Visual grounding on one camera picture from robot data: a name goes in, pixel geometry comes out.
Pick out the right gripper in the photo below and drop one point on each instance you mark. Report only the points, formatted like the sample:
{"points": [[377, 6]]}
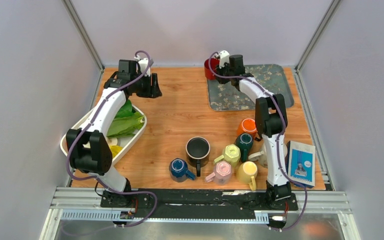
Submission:
{"points": [[220, 71]]}

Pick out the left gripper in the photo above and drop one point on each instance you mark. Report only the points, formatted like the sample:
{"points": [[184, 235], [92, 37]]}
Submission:
{"points": [[152, 92]]}

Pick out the red mug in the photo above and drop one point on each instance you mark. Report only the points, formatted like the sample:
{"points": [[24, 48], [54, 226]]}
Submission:
{"points": [[210, 66]]}

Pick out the orange mug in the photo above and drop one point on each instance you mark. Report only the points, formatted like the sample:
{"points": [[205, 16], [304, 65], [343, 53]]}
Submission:
{"points": [[247, 125]]}

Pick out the dark green mug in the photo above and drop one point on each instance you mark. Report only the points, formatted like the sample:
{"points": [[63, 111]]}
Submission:
{"points": [[245, 143]]}

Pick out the light green faceted mug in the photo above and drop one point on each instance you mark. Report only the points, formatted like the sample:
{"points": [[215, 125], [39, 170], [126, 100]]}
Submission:
{"points": [[230, 154]]}

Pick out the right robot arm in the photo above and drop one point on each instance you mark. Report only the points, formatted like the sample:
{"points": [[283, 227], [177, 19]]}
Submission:
{"points": [[270, 119]]}

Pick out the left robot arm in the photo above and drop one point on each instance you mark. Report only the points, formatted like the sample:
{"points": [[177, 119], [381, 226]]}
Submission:
{"points": [[87, 147]]}

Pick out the black mug with gold rim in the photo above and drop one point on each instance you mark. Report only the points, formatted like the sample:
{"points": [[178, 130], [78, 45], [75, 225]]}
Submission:
{"points": [[197, 153]]}

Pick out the navy blue mug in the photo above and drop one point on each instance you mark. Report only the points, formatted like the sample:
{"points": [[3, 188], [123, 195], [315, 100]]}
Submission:
{"points": [[179, 171]]}

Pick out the cream white mug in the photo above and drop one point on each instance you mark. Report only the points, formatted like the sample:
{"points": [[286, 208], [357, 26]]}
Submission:
{"points": [[260, 157]]}

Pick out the pink faceted mug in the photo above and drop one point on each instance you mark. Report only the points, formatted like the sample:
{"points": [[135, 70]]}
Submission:
{"points": [[221, 174]]}

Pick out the yellow mug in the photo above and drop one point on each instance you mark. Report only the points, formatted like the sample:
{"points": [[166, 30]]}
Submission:
{"points": [[247, 173]]}

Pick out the green leafy vegetable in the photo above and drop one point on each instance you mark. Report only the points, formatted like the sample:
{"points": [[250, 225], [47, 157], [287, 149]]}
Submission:
{"points": [[126, 122]]}

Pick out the floral blue tray mat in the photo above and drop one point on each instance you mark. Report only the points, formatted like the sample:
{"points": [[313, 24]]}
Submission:
{"points": [[225, 97]]}

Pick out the blue and white box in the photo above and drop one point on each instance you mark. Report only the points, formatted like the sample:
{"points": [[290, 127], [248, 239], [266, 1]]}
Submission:
{"points": [[301, 160]]}

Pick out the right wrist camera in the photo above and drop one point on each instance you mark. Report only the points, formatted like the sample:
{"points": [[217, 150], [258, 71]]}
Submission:
{"points": [[223, 57]]}

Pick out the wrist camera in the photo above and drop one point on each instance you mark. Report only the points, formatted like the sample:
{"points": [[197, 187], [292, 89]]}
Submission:
{"points": [[144, 65], [223, 57]]}

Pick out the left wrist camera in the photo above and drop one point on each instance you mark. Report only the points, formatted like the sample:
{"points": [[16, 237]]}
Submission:
{"points": [[144, 65]]}

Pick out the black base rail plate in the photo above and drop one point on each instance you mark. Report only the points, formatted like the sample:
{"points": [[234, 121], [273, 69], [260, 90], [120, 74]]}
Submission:
{"points": [[196, 203]]}

